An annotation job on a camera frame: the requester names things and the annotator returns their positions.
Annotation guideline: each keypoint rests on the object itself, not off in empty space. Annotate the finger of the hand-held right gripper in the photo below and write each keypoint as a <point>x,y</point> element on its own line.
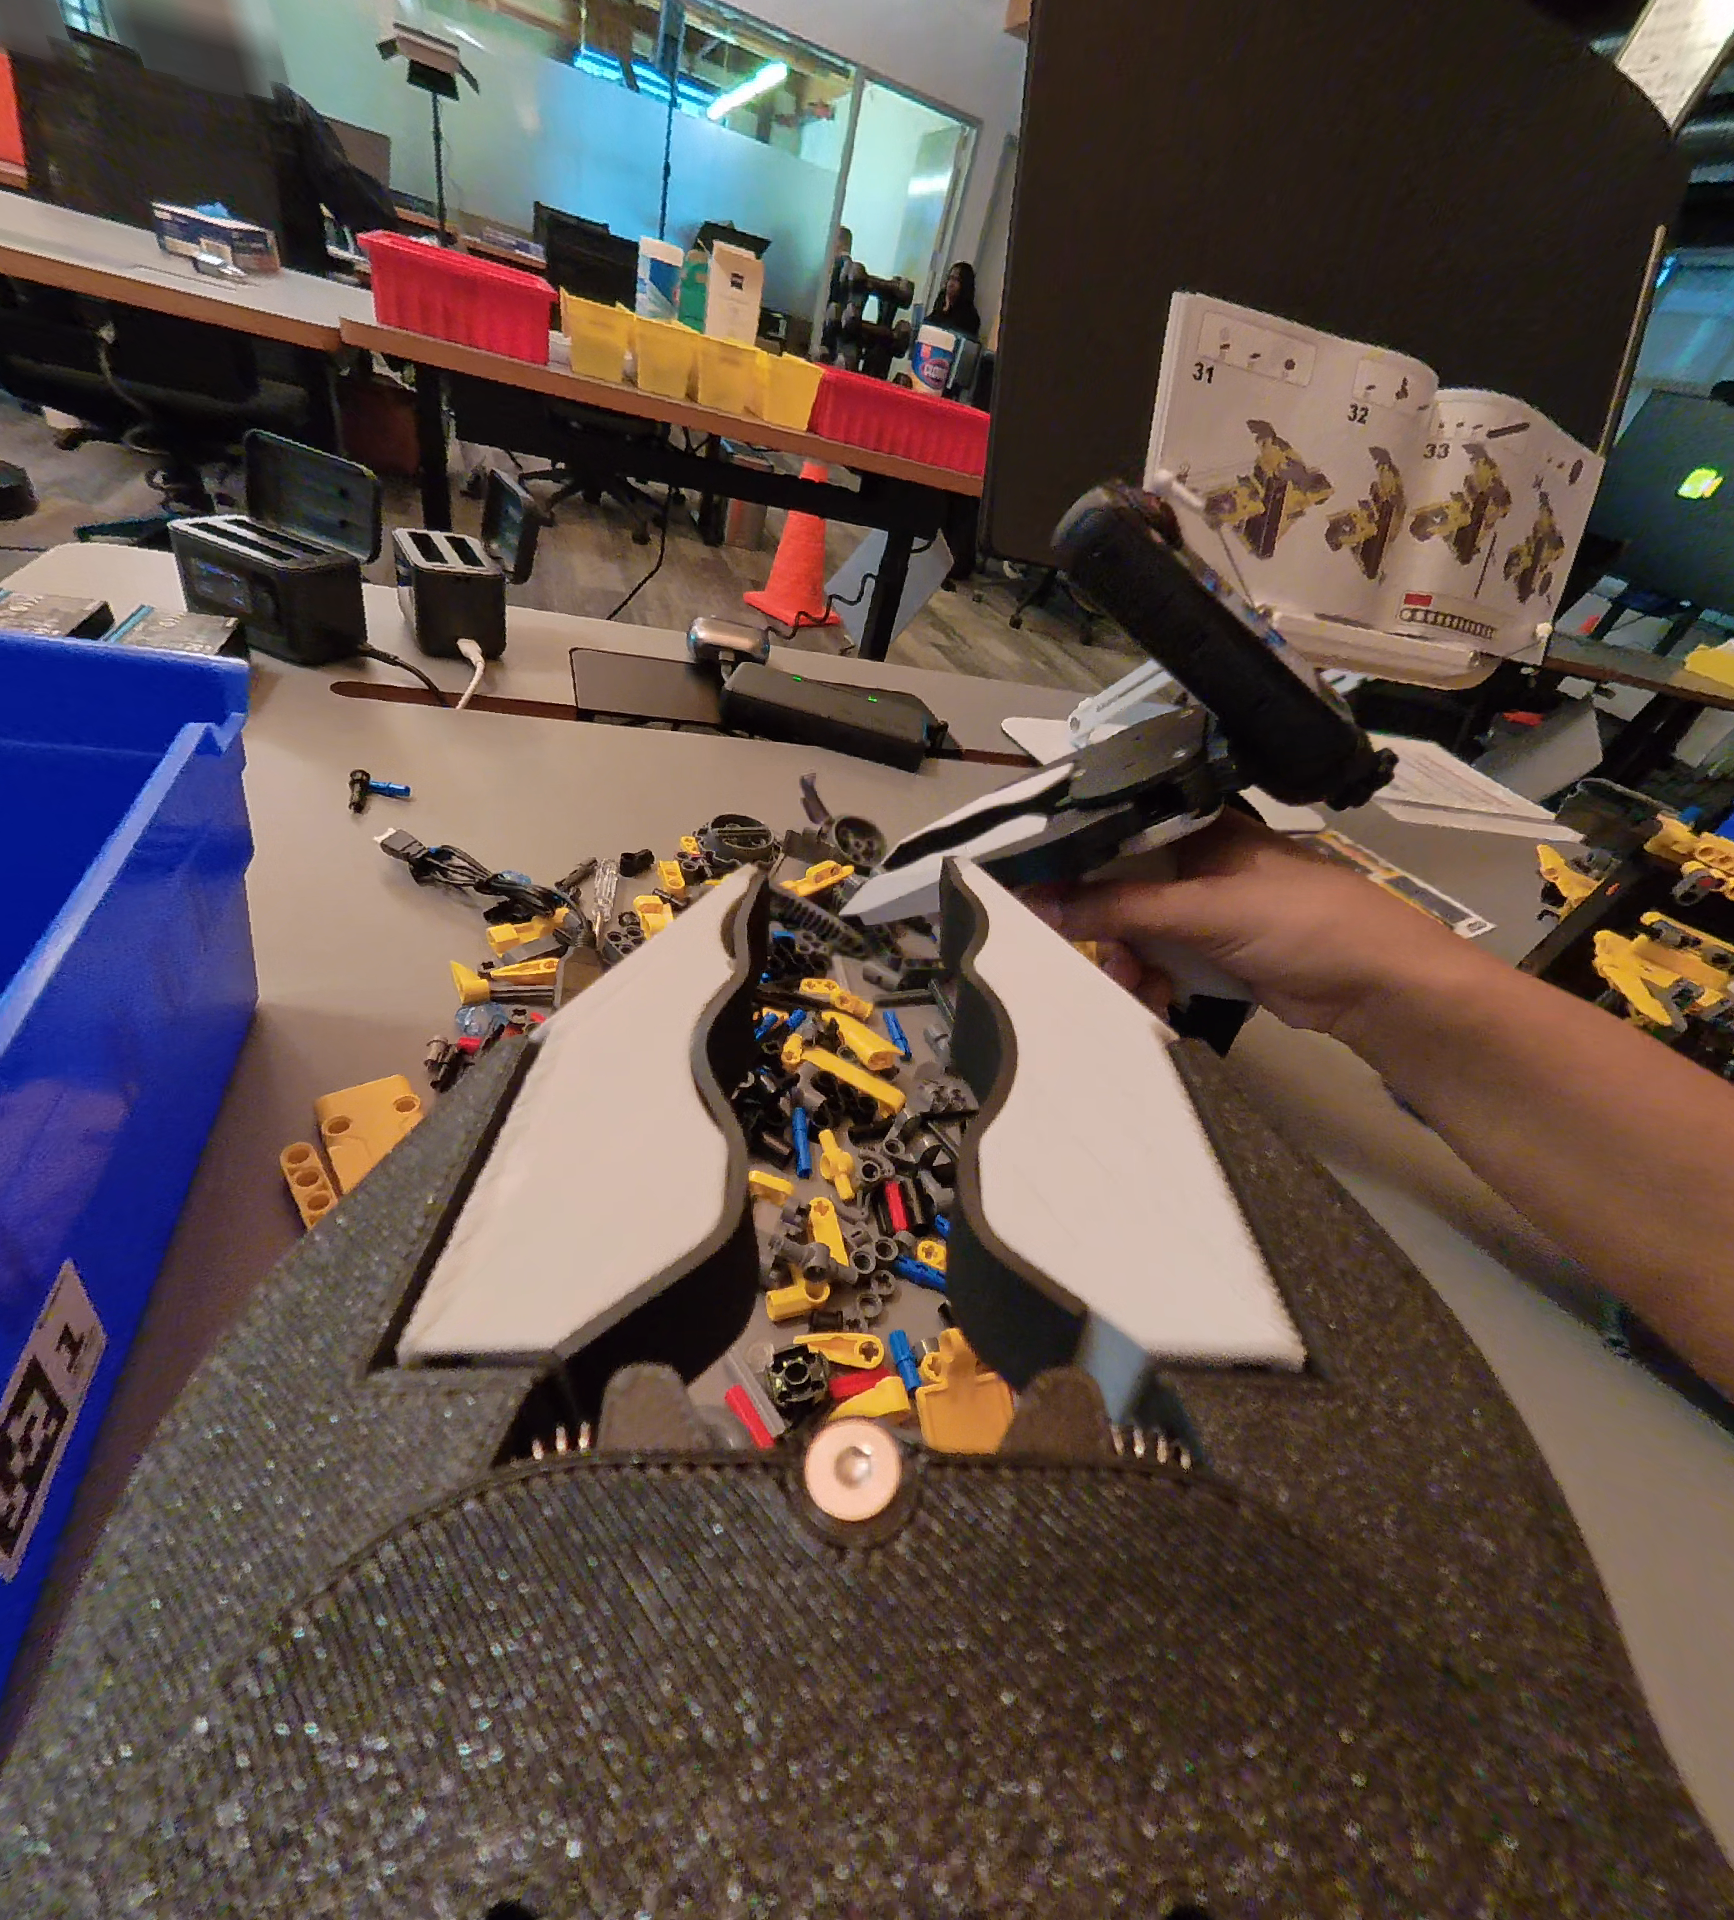
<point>980,818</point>
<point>942,888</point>

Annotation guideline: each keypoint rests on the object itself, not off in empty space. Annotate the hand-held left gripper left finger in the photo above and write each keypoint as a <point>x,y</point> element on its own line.
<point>596,1171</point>

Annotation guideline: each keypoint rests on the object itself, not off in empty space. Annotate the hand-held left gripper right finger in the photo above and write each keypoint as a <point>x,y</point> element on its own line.
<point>1106,1171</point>

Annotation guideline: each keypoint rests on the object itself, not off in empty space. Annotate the pile of toy building parts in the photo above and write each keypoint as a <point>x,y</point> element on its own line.
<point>837,1080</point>

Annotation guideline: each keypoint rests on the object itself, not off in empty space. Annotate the person's right forearm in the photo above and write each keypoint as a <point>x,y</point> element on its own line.
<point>1617,1171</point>

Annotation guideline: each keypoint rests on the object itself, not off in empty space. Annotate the person's right hand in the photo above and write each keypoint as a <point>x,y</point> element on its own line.
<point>1257,914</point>

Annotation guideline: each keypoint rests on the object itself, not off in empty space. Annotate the black power adapter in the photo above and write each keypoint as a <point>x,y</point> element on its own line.
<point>830,717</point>

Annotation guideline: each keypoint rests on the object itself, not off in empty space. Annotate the open instruction booklet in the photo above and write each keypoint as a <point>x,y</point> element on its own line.
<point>1346,464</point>

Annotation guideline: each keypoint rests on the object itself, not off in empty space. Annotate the white paper sheet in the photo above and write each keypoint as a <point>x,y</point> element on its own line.
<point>1467,788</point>

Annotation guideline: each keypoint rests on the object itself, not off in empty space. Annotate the yellow sticker sheet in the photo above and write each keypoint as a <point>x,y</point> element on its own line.
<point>1407,892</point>

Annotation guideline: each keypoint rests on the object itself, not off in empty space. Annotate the silver webcam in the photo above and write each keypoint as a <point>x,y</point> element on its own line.
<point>725,640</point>

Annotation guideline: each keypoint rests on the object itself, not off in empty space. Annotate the orange traffic cone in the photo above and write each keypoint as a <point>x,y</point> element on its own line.
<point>801,563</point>

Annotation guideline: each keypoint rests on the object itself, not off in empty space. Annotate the red plastic bin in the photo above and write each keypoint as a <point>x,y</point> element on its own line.
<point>905,429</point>
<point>455,301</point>

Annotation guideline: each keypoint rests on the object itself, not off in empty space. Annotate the white wipes tub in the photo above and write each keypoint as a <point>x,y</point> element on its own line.
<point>944,360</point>

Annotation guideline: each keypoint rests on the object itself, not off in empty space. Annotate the blue toy pin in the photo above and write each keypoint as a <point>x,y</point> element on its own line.
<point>381,788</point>

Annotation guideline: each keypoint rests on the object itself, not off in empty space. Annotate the yellow plastic bin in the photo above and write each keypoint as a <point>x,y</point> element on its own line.
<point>596,343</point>
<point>792,398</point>
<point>664,362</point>
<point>729,381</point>

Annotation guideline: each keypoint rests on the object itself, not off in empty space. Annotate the black divider panel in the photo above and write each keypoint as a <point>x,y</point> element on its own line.
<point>1333,180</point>

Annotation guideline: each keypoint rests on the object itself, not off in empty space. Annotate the black dumbbell rack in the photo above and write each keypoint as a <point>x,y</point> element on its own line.
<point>867,322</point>

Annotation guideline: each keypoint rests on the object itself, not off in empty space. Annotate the yellow toy model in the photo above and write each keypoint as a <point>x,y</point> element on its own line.
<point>1677,961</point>

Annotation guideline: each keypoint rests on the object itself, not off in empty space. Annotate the blue plastic bin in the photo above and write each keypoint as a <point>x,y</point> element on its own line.
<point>56,1050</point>

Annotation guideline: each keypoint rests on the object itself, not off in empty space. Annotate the small black charger case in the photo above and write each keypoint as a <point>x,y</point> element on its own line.
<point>447,593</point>

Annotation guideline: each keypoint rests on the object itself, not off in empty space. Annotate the white carton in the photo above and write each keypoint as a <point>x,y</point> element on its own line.
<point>734,293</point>

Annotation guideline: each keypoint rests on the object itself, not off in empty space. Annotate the pale blue carton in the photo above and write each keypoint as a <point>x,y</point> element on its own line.
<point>664,278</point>

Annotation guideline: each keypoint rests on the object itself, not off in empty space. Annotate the wooden desk with bins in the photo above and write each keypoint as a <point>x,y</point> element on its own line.
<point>506,375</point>

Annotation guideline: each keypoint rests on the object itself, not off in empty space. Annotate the large black charger case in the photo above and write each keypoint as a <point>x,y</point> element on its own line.
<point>266,585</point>

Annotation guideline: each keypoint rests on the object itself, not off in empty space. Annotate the black computer monitor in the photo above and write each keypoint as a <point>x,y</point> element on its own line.
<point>583,263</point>

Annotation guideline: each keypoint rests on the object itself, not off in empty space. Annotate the dark flat box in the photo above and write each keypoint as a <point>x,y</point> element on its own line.
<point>35,614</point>
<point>177,627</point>

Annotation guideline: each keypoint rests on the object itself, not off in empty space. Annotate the tripod with device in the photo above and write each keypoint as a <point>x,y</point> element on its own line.
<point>435,90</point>

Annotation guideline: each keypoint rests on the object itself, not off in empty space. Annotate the small blue box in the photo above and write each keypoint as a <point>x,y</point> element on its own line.
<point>214,241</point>

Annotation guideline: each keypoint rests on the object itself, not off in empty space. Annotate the long office desk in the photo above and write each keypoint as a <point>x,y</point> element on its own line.
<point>132,278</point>

